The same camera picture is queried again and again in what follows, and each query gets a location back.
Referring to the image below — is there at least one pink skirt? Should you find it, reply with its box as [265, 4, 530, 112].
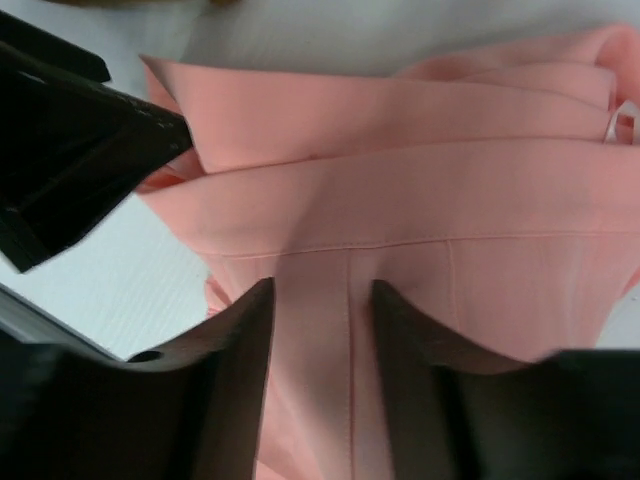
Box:
[138, 25, 639, 479]

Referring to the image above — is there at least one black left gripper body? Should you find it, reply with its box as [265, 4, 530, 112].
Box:
[1, 13, 192, 272]

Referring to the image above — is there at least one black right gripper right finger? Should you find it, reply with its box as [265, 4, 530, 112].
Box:
[371, 280, 639, 479]

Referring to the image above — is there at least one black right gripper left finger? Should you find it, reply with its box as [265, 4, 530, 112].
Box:
[1, 279, 274, 479]

